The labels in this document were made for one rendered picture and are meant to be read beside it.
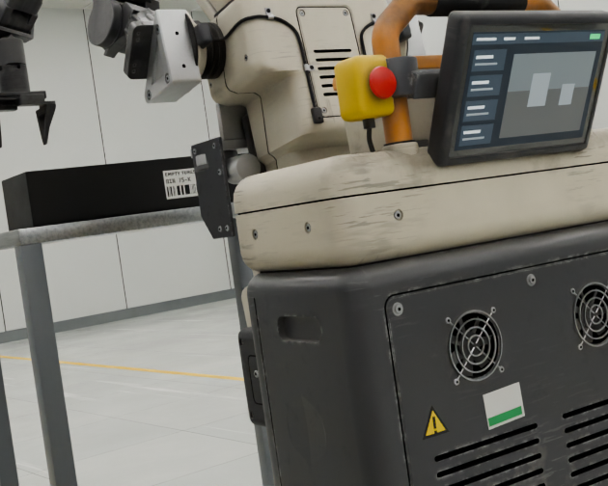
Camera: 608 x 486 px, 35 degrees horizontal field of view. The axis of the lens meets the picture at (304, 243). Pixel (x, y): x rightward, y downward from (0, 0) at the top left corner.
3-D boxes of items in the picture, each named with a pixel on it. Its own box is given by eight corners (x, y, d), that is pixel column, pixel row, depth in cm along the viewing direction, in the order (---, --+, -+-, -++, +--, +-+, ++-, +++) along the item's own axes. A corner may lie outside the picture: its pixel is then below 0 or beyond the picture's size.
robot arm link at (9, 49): (-1, 32, 181) (27, 33, 185) (-16, 40, 186) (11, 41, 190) (5, 67, 182) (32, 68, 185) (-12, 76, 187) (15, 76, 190)
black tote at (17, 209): (34, 229, 187) (25, 171, 187) (9, 233, 202) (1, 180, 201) (282, 197, 218) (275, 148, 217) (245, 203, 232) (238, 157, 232)
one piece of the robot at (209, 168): (380, 214, 164) (363, 89, 163) (240, 235, 149) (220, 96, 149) (328, 222, 177) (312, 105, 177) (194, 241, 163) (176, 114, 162)
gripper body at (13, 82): (-14, 109, 185) (-20, 70, 185) (38, 106, 191) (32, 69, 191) (-6, 102, 180) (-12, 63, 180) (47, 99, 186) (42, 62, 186)
